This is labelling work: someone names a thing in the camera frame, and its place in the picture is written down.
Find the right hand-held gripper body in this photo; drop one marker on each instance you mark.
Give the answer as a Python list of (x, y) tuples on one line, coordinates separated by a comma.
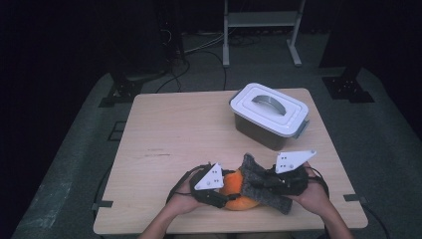
[(293, 182)]

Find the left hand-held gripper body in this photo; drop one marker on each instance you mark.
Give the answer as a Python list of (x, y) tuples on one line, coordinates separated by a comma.
[(210, 179)]

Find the orange plush toy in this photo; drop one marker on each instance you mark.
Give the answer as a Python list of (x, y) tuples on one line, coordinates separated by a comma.
[(234, 186)]

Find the grey fuzzy sock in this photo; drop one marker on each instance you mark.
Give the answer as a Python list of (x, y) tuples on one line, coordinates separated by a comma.
[(255, 192)]

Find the brown transparent storage box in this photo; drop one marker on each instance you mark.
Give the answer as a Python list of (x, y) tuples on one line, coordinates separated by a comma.
[(262, 136)]

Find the grey lidded plastic container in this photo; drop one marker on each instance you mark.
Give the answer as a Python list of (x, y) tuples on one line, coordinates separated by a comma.
[(265, 113)]

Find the person's right hand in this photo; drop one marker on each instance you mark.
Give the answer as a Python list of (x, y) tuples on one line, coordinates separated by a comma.
[(315, 199)]

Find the black tape tab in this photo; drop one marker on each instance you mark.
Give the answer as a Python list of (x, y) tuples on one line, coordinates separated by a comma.
[(353, 198), (103, 204)]

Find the black stand base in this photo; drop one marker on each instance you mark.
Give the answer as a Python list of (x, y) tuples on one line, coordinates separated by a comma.
[(124, 91), (348, 89)]

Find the dark equipment stand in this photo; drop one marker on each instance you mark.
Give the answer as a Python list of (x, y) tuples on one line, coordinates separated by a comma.
[(172, 33)]

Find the white metal stand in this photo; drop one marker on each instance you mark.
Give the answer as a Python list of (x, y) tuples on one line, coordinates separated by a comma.
[(262, 19)]

